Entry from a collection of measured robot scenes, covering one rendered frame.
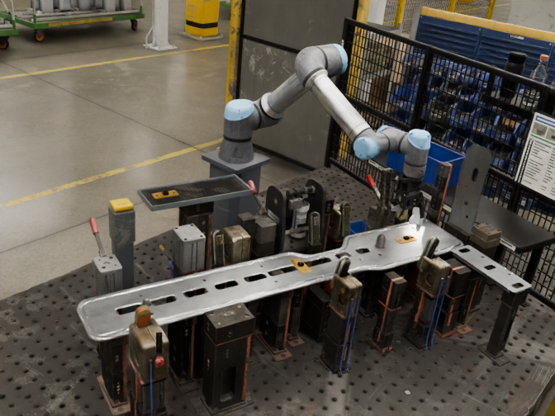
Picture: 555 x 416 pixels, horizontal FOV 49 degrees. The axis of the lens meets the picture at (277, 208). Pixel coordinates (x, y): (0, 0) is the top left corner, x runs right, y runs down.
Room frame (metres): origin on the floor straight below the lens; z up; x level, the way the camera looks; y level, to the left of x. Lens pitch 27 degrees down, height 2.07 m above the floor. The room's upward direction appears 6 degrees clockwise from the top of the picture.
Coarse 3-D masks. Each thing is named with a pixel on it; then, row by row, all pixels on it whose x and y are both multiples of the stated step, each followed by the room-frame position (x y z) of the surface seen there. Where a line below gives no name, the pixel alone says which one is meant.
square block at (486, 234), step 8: (488, 224) 2.03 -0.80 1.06; (472, 232) 2.00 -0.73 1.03; (480, 232) 1.97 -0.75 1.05; (488, 232) 1.96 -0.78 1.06; (496, 232) 1.97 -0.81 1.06; (472, 240) 1.99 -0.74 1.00; (480, 240) 1.96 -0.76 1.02; (488, 240) 1.94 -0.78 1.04; (496, 240) 1.97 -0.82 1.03; (480, 248) 1.96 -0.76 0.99; (488, 248) 1.95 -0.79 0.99; (488, 256) 1.96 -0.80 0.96; (480, 280) 1.96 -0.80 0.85; (480, 288) 1.97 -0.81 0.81; (480, 296) 1.97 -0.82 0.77; (472, 304) 1.96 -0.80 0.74; (472, 312) 1.96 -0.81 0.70
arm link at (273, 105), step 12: (324, 48) 2.17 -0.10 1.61; (336, 48) 2.21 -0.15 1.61; (336, 60) 2.17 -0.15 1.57; (336, 72) 2.19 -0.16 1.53; (288, 84) 2.29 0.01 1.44; (300, 84) 2.25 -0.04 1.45; (264, 96) 2.39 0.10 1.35; (276, 96) 2.33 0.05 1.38; (288, 96) 2.29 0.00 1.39; (300, 96) 2.29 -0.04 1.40; (264, 108) 2.35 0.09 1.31; (276, 108) 2.34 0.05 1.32; (264, 120) 2.35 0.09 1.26; (276, 120) 2.37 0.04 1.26
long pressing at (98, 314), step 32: (288, 256) 1.74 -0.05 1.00; (320, 256) 1.77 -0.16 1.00; (352, 256) 1.79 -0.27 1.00; (384, 256) 1.81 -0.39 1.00; (416, 256) 1.84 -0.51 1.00; (160, 288) 1.48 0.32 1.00; (192, 288) 1.50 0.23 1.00; (256, 288) 1.53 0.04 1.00; (288, 288) 1.56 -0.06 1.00; (96, 320) 1.30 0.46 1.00; (128, 320) 1.32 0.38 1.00; (160, 320) 1.34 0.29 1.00
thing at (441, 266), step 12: (432, 264) 1.73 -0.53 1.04; (444, 264) 1.72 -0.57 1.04; (420, 276) 1.76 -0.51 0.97; (432, 276) 1.72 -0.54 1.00; (444, 276) 1.71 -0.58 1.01; (420, 288) 1.74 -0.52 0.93; (432, 288) 1.71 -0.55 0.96; (420, 300) 1.74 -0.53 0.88; (432, 300) 1.72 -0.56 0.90; (420, 312) 1.74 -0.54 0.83; (432, 312) 1.72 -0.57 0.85; (408, 324) 1.76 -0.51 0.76; (420, 324) 1.72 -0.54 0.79; (432, 324) 1.72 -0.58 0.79; (408, 336) 1.75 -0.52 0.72; (420, 336) 1.70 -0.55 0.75; (420, 348) 1.70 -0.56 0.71
